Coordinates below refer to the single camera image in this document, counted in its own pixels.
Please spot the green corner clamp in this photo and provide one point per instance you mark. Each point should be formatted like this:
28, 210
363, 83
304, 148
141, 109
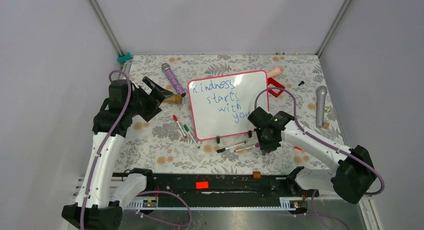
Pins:
124, 58

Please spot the floral patterned mat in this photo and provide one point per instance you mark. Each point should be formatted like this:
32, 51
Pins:
158, 145

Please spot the pink framed whiteboard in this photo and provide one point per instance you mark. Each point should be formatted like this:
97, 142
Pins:
220, 105

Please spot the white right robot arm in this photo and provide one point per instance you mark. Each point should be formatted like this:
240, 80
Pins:
350, 171

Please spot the silver toy microphone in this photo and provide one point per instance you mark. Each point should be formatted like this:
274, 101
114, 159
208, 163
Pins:
321, 93

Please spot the purple glitter microphone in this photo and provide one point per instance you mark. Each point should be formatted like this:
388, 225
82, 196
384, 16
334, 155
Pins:
173, 79

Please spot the brown small block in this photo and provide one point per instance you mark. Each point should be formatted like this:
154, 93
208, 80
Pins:
256, 175

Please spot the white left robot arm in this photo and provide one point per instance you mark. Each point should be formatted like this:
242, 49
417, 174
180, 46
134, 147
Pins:
95, 207

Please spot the red tape label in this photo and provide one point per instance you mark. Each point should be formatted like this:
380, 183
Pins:
202, 185

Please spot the black capped marker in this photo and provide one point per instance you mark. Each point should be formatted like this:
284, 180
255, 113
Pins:
229, 147

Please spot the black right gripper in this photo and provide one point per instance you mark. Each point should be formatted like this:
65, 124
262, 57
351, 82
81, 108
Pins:
266, 148

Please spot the purple capped marker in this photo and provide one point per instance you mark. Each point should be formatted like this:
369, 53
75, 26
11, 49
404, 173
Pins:
247, 147

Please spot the green capped marker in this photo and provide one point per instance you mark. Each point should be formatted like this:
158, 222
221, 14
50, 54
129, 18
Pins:
191, 136

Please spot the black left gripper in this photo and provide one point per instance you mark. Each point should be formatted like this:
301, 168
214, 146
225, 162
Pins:
157, 95

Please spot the red capped marker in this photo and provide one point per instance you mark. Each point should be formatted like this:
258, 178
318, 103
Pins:
179, 126

